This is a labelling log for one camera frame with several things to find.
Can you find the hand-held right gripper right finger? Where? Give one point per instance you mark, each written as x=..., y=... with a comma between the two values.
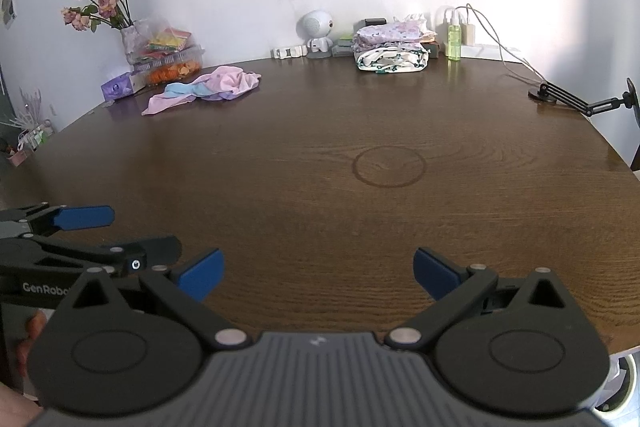
x=435, y=274

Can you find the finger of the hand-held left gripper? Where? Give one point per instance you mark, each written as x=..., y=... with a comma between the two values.
x=150, y=249
x=82, y=217

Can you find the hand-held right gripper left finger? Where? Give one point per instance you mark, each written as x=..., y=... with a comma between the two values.
x=202, y=274

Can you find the pink floral dress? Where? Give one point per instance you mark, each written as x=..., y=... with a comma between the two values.
x=390, y=33

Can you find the person's left forearm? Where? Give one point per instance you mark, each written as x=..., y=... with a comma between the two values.
x=15, y=407

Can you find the person's left hand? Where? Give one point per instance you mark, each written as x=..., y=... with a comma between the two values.
x=32, y=327

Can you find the white twig decoration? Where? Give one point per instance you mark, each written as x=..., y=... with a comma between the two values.
x=30, y=107

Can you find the purple tissue box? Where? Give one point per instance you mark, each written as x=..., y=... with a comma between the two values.
x=116, y=88

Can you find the translucent flower vase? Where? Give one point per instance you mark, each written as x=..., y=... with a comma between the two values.
x=131, y=44

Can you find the pink and purple garment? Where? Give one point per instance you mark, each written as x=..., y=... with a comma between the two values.
x=225, y=82

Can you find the white round object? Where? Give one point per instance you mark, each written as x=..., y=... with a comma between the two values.
x=622, y=382

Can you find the folded white green-flowered cloth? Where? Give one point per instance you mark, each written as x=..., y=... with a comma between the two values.
x=392, y=57

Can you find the dark brown box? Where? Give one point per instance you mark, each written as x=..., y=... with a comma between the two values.
x=436, y=49

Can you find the green spray bottle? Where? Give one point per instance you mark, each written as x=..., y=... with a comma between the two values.
x=454, y=44

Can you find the small white device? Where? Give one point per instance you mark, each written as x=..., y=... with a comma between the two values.
x=289, y=52

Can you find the stack of green boxes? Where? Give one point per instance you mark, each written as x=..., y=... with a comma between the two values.
x=344, y=43

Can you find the crumpled white cloth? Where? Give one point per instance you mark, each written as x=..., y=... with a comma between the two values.
x=412, y=18

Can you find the small black box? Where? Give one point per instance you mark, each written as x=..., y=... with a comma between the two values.
x=375, y=22

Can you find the white robot toy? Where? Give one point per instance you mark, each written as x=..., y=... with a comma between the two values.
x=315, y=24

